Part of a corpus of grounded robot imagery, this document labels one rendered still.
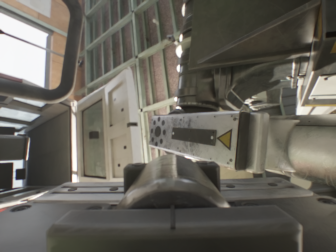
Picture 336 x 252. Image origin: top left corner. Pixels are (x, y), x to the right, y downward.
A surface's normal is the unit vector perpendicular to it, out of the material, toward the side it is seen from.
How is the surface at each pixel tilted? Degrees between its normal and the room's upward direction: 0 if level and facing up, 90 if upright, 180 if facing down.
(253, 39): 90
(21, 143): 90
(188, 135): 157
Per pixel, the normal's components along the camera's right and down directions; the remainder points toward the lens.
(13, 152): 0.82, 0.04
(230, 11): -0.57, -0.09
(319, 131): -0.73, -0.50
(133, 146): 0.63, -0.22
